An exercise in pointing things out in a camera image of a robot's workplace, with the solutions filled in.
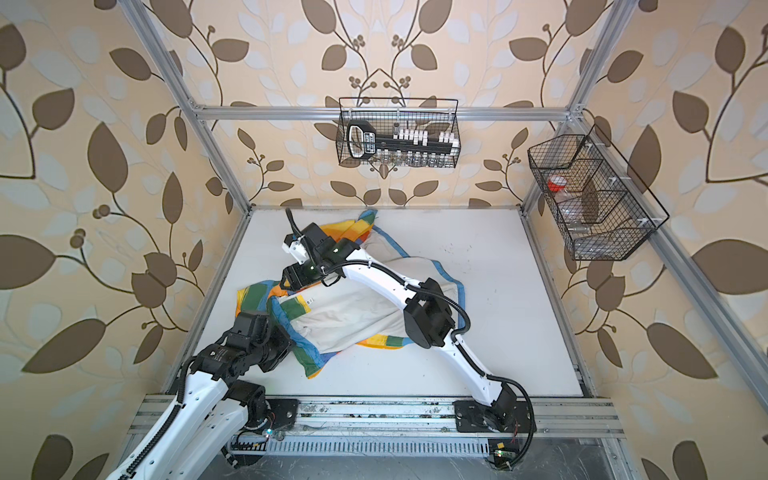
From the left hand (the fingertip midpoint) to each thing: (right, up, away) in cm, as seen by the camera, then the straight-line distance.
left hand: (300, 339), depth 81 cm
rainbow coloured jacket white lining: (+10, +6, +8) cm, 14 cm away
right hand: (-4, +15, +2) cm, 16 cm away
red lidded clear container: (+70, +43, 0) cm, 82 cm away
